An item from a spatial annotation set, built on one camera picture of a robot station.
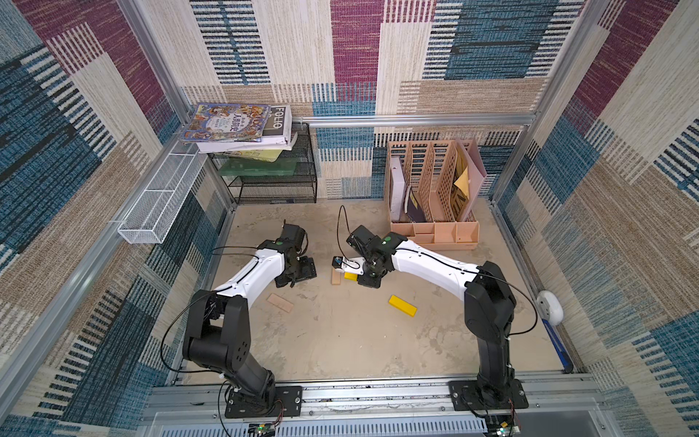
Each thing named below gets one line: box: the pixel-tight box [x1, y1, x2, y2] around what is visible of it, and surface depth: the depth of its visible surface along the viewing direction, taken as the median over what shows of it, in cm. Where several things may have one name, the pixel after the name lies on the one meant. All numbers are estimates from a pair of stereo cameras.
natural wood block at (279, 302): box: [265, 293, 294, 314], surface depth 93 cm
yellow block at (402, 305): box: [387, 294, 418, 317], surface depth 91 cm
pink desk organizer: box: [386, 138, 487, 251], surface depth 105 cm
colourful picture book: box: [179, 103, 272, 143], surface depth 83 cm
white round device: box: [536, 289, 565, 326], surface depth 88 cm
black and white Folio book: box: [196, 104, 298, 154], surface depth 83 cm
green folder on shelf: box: [217, 157, 298, 176], surface depth 96 cm
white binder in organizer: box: [389, 155, 406, 223], surface depth 104 cm
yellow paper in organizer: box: [453, 165, 470, 201], surface depth 93 cm
